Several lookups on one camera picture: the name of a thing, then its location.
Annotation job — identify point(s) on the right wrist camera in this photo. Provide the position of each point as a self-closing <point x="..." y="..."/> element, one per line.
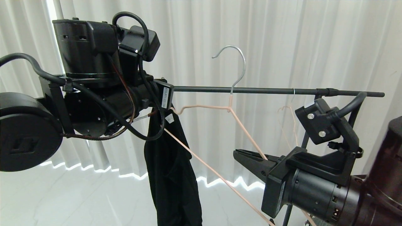
<point x="320" y="122"/>

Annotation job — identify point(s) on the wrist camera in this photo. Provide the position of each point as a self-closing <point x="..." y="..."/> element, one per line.
<point x="141" y="39"/>
<point x="320" y="122"/>

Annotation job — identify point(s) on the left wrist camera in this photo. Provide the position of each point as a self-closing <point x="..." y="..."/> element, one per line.
<point x="141" y="39"/>

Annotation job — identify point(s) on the pink clothes hanger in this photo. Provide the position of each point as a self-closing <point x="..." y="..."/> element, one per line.
<point x="294" y="124"/>
<point x="248" y="132"/>

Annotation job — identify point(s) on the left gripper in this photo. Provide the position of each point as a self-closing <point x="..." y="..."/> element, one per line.
<point x="106" y="110"/>

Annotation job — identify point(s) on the white curtain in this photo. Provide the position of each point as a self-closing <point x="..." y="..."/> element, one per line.
<point x="298" y="47"/>

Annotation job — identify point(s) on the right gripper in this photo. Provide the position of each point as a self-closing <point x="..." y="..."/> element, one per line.
<point x="314" y="197"/>

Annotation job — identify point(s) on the black clothes rack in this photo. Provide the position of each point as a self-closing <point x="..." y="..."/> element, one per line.
<point x="267" y="90"/>

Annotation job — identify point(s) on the black t-shirt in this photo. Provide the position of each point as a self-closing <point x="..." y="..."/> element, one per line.
<point x="172" y="175"/>

